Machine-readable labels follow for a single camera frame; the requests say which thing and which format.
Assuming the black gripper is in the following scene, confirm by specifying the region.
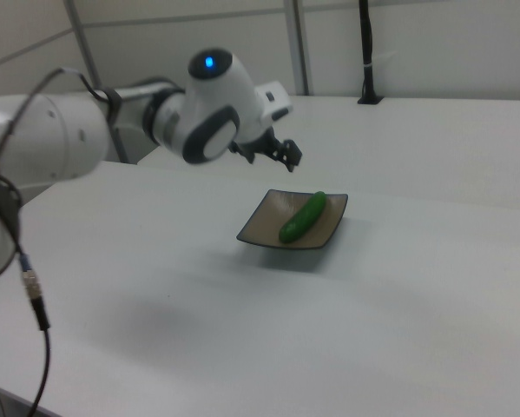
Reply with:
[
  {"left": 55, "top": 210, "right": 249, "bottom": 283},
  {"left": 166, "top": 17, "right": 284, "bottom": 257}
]
[{"left": 227, "top": 125, "right": 305, "bottom": 174}]

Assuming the green cucumber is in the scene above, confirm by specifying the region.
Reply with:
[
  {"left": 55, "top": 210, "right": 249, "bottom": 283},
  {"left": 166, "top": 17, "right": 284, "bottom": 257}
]
[{"left": 278, "top": 190, "right": 328, "bottom": 245}]

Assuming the square beige ceramic plate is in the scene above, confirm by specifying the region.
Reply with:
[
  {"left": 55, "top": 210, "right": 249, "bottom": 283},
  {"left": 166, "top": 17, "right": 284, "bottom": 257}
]
[{"left": 235, "top": 189, "right": 350, "bottom": 251}]

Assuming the black pole with base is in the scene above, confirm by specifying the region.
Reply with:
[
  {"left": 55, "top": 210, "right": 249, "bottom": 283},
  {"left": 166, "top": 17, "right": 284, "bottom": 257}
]
[{"left": 357, "top": 0, "right": 385, "bottom": 106}]

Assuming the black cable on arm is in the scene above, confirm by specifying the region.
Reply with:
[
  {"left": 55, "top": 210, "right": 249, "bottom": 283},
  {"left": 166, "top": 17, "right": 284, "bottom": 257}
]
[{"left": 0, "top": 67, "right": 124, "bottom": 417}]

